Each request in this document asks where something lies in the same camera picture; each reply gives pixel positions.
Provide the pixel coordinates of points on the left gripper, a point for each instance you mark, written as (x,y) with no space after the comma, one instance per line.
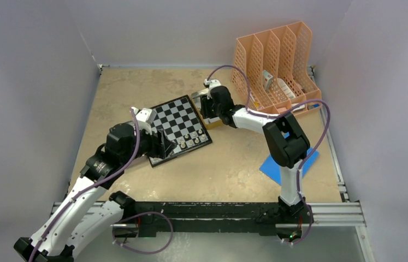
(160,146)

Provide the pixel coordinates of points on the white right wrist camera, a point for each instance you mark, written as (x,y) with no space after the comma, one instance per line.
(210,85)

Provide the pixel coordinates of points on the yellow tray of white pieces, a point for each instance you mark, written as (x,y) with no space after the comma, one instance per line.
(206,112)

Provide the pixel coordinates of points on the black and white chessboard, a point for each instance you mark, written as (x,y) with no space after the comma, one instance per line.
(179,117)

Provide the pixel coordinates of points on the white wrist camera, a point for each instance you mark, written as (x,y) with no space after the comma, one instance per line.
(210,85)
(144,118)

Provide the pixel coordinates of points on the orange file organizer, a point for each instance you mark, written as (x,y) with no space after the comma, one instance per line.
(272,69)

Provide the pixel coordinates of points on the black base bar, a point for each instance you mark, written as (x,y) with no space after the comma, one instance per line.
(264,219)

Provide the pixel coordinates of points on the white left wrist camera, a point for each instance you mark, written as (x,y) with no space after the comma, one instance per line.
(144,118)

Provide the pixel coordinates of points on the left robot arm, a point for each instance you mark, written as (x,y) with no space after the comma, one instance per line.
(68,231)

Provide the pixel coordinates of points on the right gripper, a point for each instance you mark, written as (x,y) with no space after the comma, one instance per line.
(212,99)

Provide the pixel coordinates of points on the white stapler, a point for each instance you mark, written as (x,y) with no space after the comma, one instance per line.
(298,107)

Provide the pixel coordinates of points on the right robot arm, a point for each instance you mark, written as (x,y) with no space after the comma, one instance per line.
(287,143)

